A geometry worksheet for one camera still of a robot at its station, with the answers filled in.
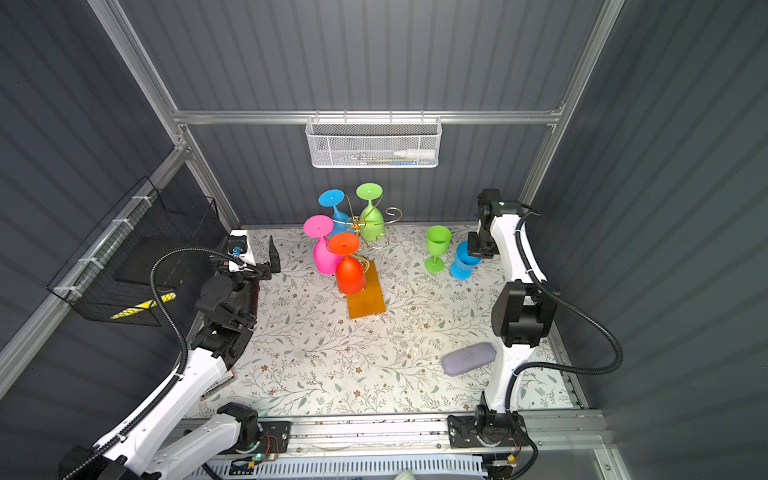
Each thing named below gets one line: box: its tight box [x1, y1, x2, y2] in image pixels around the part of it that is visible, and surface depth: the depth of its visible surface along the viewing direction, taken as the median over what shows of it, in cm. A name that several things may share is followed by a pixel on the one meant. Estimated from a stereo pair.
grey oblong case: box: [441, 342, 497, 376], surface depth 84 cm
